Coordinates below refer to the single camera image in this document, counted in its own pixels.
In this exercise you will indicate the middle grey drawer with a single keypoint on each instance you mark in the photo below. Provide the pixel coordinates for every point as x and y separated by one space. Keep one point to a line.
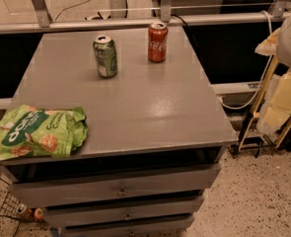
123 210

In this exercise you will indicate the bottom grey drawer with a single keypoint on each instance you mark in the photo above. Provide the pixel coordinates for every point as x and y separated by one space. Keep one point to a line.
132 227

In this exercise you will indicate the top grey drawer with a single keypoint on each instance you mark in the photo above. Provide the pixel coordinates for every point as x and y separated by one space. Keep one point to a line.
122 185

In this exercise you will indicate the small can in basket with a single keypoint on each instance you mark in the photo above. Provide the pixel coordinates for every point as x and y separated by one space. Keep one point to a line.
24 212

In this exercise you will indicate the grey drawer cabinet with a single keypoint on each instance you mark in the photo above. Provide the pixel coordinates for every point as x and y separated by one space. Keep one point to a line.
149 116

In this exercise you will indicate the green soda can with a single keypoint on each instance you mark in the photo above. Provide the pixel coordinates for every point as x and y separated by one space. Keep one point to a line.
106 57

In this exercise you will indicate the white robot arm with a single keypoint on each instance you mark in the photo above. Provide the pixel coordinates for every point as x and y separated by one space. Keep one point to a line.
278 43

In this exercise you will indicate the orange fruit in basket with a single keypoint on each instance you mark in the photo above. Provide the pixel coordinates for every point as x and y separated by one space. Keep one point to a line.
38 214

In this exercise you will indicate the wire basket on floor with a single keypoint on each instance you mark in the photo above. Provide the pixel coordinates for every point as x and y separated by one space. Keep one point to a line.
9 208

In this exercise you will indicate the grey drawer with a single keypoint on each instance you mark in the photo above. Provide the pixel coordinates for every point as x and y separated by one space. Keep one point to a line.
132 227
123 210
122 185

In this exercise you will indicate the red cola can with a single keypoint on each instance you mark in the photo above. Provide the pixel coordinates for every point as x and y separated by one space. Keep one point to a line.
157 42

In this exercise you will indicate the grey metal rail frame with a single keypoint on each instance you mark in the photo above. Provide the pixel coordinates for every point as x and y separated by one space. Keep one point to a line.
44 16

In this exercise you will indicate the green rice chip bag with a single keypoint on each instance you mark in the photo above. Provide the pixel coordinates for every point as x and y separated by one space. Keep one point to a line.
28 131

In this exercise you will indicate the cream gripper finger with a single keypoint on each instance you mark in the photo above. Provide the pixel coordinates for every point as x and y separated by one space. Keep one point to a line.
268 46

